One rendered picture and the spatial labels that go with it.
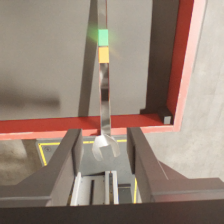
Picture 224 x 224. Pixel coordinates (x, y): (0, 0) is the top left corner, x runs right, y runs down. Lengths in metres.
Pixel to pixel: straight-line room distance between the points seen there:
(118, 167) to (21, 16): 1.10
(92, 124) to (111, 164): 0.95
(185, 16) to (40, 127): 0.26
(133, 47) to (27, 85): 0.18
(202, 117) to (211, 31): 0.66
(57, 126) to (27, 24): 0.15
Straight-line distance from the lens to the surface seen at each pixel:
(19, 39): 0.28
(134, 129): 0.16
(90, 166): 1.22
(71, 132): 0.16
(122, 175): 1.30
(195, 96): 1.44
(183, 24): 0.25
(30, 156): 1.74
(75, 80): 0.27
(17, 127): 0.31
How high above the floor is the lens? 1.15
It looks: 62 degrees down
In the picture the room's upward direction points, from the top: 176 degrees clockwise
